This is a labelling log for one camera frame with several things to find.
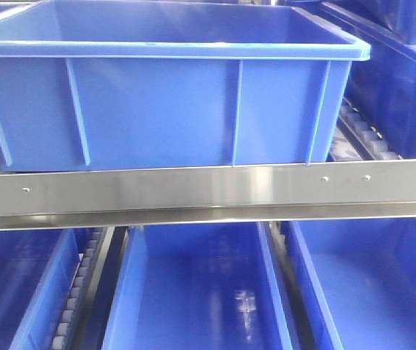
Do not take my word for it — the blue bin right of rail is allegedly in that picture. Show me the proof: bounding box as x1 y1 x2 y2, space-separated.
287 1 416 158

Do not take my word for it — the blue bin lower left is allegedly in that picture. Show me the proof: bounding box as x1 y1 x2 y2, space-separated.
0 228 93 349

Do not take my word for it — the lower steel rack rail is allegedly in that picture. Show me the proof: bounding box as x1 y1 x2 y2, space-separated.
0 160 416 230

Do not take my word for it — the blue bin lower centre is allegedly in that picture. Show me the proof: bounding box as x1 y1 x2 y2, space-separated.
102 222 299 349

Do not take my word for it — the large blue bin on rail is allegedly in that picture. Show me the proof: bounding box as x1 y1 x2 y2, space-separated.
0 1 370 171

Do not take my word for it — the blue bin lower right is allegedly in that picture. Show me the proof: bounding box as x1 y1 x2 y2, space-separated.
282 218 416 349

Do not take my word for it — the right roller track by bin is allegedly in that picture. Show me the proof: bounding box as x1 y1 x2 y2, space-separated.
328 100 401 162

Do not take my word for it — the lower left roller track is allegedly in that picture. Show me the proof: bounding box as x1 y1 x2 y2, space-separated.
50 227 115 349

